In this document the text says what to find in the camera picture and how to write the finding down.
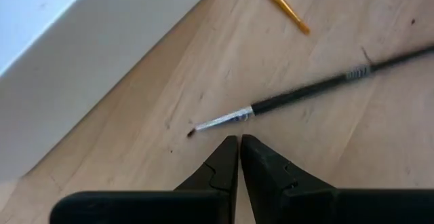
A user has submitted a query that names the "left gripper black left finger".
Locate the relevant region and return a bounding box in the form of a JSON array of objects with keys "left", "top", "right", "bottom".
[{"left": 174, "top": 134, "right": 239, "bottom": 224}]

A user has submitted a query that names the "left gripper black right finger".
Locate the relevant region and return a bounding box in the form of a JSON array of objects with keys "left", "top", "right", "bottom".
[{"left": 240, "top": 134, "right": 337, "bottom": 224}]

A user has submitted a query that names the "black paintbrush gold ferrule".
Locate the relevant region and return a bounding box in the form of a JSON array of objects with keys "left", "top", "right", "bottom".
[{"left": 254, "top": 0, "right": 311, "bottom": 36}]

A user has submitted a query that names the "white plastic bin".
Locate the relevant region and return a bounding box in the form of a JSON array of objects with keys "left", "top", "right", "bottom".
[{"left": 0, "top": 0, "right": 218, "bottom": 181}]

